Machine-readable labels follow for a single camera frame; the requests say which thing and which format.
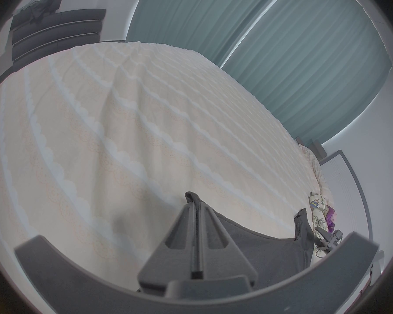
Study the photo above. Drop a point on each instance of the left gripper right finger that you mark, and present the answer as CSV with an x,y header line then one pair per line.
x,y
226,263

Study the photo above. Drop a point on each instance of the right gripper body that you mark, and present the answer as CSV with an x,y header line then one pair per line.
x,y
334,239

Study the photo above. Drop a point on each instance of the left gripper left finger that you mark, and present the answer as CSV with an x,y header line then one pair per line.
x,y
170,263

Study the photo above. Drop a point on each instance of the black T-shirt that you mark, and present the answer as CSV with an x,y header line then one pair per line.
x,y
268,253

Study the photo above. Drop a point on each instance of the bed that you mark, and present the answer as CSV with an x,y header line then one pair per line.
x,y
118,126

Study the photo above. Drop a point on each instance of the purple satin garment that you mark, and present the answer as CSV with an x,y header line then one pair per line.
x,y
330,216

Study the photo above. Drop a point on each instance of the white printed garment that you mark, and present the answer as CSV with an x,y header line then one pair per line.
x,y
316,204

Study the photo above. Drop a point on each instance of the grey bedside table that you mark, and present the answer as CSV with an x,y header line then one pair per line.
x,y
321,152

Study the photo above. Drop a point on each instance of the blue-green curtain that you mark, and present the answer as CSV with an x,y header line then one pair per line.
x,y
321,60
190,18

